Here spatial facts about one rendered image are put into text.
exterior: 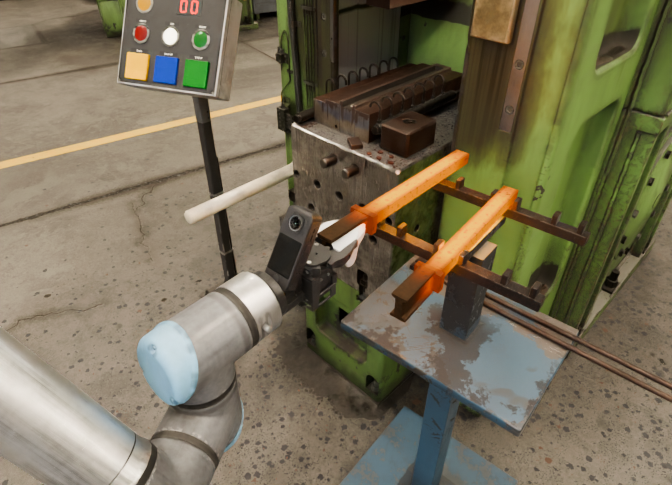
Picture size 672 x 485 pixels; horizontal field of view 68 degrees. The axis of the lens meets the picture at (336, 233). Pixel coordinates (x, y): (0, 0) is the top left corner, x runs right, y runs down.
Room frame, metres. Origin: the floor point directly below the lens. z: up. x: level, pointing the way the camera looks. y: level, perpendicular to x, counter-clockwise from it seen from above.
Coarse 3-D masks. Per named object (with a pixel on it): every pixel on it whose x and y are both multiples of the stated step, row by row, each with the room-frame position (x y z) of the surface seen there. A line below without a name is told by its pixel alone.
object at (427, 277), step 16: (512, 192) 0.81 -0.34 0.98; (496, 208) 0.75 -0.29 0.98; (480, 224) 0.70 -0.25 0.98; (464, 240) 0.66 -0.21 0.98; (432, 256) 0.62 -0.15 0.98; (448, 256) 0.62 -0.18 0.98; (416, 272) 0.56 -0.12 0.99; (432, 272) 0.56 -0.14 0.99; (448, 272) 0.60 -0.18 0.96; (400, 288) 0.53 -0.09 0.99; (416, 288) 0.53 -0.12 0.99; (432, 288) 0.57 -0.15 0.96; (400, 304) 0.51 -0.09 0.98; (416, 304) 0.54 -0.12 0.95; (400, 320) 0.51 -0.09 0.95
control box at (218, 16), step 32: (128, 0) 1.57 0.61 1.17; (160, 0) 1.54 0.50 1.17; (192, 0) 1.51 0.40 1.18; (224, 0) 1.48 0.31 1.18; (128, 32) 1.53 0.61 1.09; (160, 32) 1.49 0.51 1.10; (192, 32) 1.46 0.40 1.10; (224, 32) 1.44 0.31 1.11; (224, 64) 1.42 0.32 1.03; (224, 96) 1.39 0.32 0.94
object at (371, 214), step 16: (448, 160) 0.87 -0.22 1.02; (464, 160) 0.89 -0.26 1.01; (416, 176) 0.80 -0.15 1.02; (432, 176) 0.80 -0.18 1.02; (400, 192) 0.73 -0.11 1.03; (416, 192) 0.75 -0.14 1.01; (352, 208) 0.67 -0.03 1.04; (368, 208) 0.68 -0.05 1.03; (384, 208) 0.68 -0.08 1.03; (336, 224) 0.62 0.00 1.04; (352, 224) 0.62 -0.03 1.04; (368, 224) 0.65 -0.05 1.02
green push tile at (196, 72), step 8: (192, 64) 1.41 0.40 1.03; (200, 64) 1.40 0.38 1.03; (208, 64) 1.40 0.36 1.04; (184, 72) 1.41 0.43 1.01; (192, 72) 1.40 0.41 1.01; (200, 72) 1.39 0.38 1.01; (208, 72) 1.39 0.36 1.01; (184, 80) 1.39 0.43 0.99; (192, 80) 1.39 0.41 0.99; (200, 80) 1.38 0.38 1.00; (200, 88) 1.38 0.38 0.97
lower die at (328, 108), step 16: (368, 80) 1.43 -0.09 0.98; (384, 80) 1.40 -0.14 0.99; (416, 80) 1.37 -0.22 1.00; (448, 80) 1.39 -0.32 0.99; (320, 96) 1.30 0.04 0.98; (336, 96) 1.27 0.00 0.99; (352, 96) 1.25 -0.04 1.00; (400, 96) 1.27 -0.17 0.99; (416, 96) 1.28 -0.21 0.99; (320, 112) 1.27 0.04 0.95; (336, 112) 1.23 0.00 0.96; (352, 112) 1.19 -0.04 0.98; (368, 112) 1.16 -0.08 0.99; (384, 112) 1.19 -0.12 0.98; (432, 112) 1.34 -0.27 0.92; (336, 128) 1.23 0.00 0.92; (352, 128) 1.19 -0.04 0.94; (368, 128) 1.15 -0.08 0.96
